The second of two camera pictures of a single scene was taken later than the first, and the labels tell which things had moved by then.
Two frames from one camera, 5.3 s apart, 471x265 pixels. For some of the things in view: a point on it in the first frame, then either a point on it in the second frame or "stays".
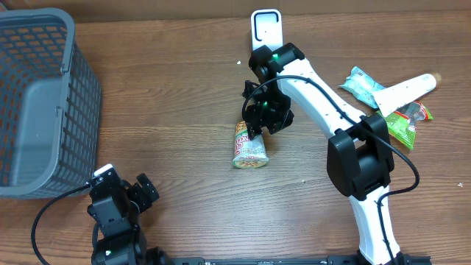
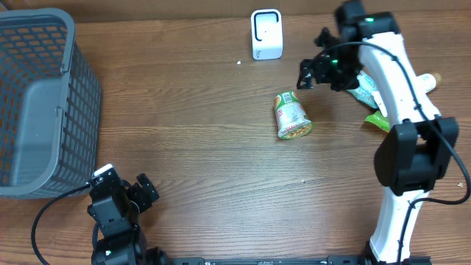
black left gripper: (143, 201) stays
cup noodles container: (249, 153) -> (291, 115)
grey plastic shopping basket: (51, 105) stays
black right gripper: (255, 112) -> (324, 76)
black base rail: (343, 260) stays
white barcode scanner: (266, 29) stays
